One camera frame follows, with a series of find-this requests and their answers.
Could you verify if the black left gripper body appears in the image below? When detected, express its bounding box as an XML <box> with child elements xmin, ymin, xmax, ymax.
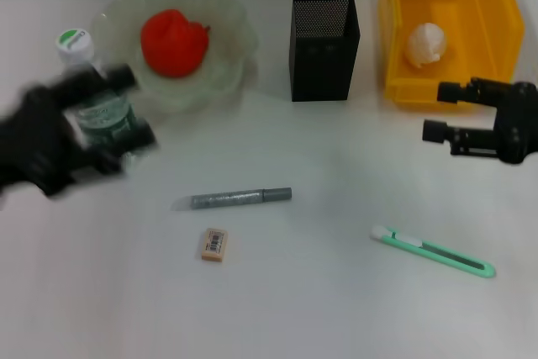
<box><xmin>0</xmin><ymin>81</ymin><xmax>86</xmax><ymax>209</ymax></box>

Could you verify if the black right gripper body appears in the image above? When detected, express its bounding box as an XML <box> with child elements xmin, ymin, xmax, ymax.
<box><xmin>494</xmin><ymin>80</ymin><xmax>538</xmax><ymax>166</ymax></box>

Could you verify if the clear green-label water bottle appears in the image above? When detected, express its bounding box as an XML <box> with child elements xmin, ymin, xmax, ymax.
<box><xmin>55</xmin><ymin>29</ymin><xmax>144</xmax><ymax>154</ymax></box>

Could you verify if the white paper ball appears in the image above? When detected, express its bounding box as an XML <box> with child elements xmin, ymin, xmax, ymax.
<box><xmin>405</xmin><ymin>22</ymin><xmax>449</xmax><ymax>70</ymax></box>

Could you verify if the grey glitter pen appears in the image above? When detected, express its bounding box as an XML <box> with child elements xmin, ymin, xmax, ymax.
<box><xmin>171</xmin><ymin>187</ymin><xmax>293</xmax><ymax>212</ymax></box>

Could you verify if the pale green glass plate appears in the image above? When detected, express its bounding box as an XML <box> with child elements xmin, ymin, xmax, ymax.
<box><xmin>90</xmin><ymin>0</ymin><xmax>261</xmax><ymax>115</ymax></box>

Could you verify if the green utility knife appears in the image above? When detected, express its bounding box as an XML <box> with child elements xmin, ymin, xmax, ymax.
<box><xmin>370</xmin><ymin>224</ymin><xmax>497</xmax><ymax>280</ymax></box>

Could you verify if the black mesh pen holder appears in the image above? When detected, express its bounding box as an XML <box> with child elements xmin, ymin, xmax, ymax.
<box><xmin>288</xmin><ymin>0</ymin><xmax>361</xmax><ymax>103</ymax></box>

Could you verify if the beige eraser with barcode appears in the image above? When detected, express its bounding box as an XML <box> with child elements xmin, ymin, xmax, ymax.
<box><xmin>195</xmin><ymin>227</ymin><xmax>230</xmax><ymax>263</ymax></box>

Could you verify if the yellow plastic bin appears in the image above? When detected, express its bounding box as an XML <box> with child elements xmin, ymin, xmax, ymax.
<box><xmin>379</xmin><ymin>0</ymin><xmax>525</xmax><ymax>113</ymax></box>

